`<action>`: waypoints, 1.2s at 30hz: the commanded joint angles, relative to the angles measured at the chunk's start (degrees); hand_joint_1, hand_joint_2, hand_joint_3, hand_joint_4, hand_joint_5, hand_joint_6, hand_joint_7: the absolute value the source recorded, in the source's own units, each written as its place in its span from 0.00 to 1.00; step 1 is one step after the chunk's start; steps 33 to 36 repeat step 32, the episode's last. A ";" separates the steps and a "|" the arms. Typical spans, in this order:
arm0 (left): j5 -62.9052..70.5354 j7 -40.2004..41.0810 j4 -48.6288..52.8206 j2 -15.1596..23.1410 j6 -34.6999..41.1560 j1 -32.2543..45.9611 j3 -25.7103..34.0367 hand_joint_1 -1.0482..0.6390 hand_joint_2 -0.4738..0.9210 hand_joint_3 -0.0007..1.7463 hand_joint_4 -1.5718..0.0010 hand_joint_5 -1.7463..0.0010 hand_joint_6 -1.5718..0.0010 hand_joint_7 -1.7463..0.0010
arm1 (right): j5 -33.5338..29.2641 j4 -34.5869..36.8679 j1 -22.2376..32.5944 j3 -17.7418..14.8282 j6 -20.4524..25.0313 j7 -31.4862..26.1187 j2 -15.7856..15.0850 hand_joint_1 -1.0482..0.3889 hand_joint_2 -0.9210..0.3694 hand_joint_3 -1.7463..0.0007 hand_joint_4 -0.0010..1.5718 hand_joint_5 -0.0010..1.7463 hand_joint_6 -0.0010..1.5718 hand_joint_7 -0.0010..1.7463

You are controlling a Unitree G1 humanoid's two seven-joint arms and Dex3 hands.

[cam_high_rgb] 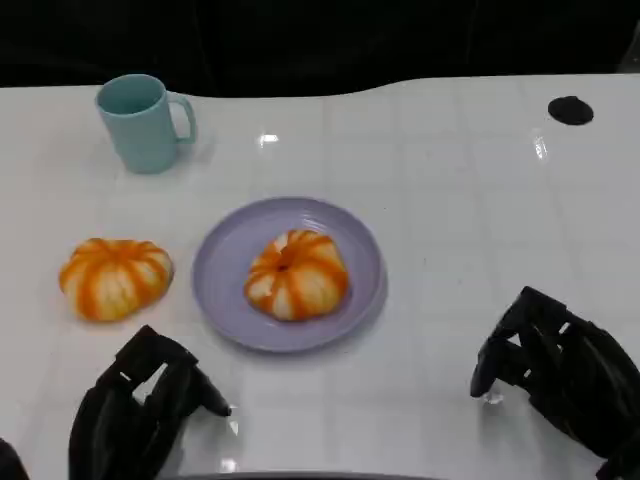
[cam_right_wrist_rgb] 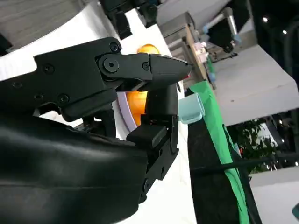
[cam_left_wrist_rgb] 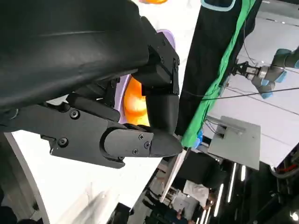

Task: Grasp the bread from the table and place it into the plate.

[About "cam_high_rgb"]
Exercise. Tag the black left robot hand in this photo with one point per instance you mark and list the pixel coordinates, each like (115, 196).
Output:
(112, 430)

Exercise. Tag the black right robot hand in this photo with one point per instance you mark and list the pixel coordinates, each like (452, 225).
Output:
(585, 380)

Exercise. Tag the orange white toy bread roll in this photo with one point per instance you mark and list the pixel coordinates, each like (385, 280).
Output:
(115, 277)
(300, 280)

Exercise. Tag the lilac plate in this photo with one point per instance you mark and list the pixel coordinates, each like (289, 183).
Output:
(225, 270)

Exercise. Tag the dark robot torso edge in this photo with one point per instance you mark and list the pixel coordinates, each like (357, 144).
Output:
(310, 476)

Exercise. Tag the black round table grommet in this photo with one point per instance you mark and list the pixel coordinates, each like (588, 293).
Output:
(570, 110)

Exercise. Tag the pale green mug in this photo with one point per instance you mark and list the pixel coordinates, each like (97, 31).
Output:
(140, 137)

